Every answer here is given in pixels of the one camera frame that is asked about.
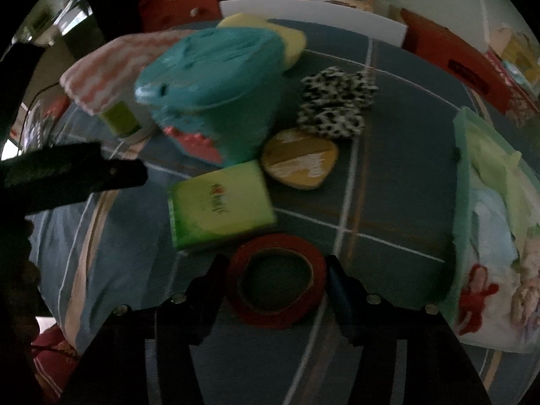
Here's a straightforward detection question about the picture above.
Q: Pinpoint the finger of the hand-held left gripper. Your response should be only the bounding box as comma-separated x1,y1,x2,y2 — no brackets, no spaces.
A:
0,141,103,190
23,159,148,217

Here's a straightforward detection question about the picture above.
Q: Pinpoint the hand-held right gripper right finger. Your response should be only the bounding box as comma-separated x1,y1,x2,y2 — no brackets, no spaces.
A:
325,254,492,405

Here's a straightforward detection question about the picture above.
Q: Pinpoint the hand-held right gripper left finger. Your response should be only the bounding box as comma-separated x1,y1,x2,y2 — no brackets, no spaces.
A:
59,253,231,405

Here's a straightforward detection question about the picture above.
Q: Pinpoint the red tape roll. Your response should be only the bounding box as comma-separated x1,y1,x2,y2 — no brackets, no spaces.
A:
225,233,329,330

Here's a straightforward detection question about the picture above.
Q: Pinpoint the pink white striped towel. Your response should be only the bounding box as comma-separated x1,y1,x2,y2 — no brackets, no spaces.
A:
60,29,199,116

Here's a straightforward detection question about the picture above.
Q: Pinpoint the teal wet wipes pack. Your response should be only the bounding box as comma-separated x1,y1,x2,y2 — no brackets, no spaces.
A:
134,26,288,168

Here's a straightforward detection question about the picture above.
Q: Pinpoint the red soft toy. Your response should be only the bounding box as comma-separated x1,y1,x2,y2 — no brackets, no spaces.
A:
458,264,498,334

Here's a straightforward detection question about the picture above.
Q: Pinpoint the round yellow snack packet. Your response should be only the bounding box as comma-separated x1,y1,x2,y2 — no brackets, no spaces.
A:
259,129,340,190

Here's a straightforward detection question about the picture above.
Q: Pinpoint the white box with teal rim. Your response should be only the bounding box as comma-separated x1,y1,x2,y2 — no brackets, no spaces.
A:
451,106,540,353

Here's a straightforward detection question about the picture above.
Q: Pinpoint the light blue face mask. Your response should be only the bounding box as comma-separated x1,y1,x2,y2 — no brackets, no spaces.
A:
470,188,521,271

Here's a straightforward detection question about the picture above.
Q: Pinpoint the leopard print scrunchie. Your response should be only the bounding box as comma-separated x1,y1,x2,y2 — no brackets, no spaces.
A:
295,66,379,141

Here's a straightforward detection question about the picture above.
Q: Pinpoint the pink floral scrunchie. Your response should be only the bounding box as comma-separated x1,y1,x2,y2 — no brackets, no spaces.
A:
508,223,540,325

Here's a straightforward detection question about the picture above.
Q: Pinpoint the yellow sponge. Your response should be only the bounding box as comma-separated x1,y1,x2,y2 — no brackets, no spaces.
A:
217,13,308,70

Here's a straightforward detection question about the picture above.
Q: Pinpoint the dark cabinet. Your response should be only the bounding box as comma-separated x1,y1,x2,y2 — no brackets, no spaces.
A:
84,0,144,47

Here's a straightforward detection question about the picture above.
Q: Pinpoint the red patterned gift box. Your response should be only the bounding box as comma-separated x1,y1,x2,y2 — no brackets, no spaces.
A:
485,51,540,127

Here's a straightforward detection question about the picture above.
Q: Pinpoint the red cardboard box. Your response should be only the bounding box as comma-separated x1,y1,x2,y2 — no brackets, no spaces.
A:
401,8,511,114

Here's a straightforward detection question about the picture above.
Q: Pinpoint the white bed footboard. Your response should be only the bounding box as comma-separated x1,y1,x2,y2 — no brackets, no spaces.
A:
219,0,409,47

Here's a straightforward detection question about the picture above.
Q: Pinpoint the pale blue wipes pack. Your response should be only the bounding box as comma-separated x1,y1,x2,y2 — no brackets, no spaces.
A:
504,61,533,89

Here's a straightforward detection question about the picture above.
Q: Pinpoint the yellow carry box with handle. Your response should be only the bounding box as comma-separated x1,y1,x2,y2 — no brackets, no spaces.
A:
491,25,540,93

